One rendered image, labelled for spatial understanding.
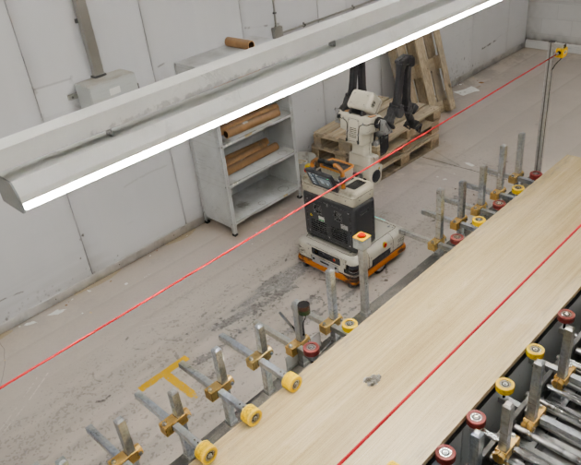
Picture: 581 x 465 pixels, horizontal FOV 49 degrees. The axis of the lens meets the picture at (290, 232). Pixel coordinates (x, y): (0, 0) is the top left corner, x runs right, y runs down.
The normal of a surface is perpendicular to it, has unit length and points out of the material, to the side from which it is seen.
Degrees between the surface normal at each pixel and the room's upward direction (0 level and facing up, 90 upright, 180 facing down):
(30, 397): 0
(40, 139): 90
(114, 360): 0
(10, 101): 90
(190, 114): 61
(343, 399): 0
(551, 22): 90
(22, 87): 90
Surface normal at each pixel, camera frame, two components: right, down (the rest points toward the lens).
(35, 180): 0.58, -0.15
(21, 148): 0.71, 0.30
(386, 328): -0.10, -0.85
